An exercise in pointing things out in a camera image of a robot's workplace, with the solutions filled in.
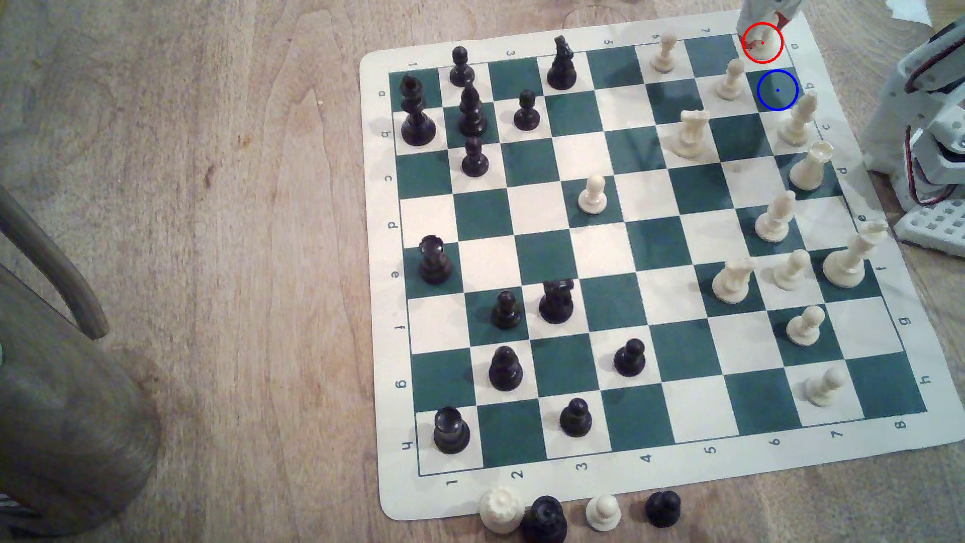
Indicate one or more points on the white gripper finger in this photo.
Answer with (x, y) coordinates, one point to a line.
(788, 9)
(754, 11)

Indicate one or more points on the white king chess piece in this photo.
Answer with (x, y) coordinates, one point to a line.
(848, 260)

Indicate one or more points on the black queen chess piece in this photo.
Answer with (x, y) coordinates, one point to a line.
(544, 523)

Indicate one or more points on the white knight chess piece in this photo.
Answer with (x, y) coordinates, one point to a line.
(733, 283)
(689, 138)

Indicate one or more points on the black pawn chess piece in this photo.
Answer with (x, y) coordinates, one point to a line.
(629, 361)
(461, 72)
(575, 421)
(505, 372)
(663, 512)
(474, 161)
(506, 314)
(526, 114)

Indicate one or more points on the white rook chess piece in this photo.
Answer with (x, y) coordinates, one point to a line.
(765, 41)
(501, 513)

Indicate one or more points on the brown rounded wooden seat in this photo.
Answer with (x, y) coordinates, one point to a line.
(60, 422)

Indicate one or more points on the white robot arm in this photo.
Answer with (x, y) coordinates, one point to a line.
(893, 121)

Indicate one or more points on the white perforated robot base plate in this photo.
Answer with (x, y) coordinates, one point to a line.
(935, 230)

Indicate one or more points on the white pawn chess piece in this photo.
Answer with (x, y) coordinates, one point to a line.
(822, 390)
(592, 197)
(664, 57)
(603, 516)
(804, 329)
(791, 274)
(729, 84)

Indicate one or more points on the white queen chess piece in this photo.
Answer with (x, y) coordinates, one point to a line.
(810, 170)

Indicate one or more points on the white paper scrap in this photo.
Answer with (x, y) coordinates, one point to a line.
(908, 9)

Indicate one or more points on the black rook chess piece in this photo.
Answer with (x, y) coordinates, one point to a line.
(434, 264)
(451, 434)

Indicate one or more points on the green and white chess mat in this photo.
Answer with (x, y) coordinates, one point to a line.
(663, 249)

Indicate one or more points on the black king chess piece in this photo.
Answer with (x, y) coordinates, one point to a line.
(417, 121)

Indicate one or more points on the black knight chess piece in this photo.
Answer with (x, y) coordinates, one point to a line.
(556, 303)
(562, 69)

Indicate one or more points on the black bishop chess piece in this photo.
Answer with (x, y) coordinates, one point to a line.
(472, 113)

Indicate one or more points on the white bishop chess piece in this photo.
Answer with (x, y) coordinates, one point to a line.
(774, 221)
(797, 125)

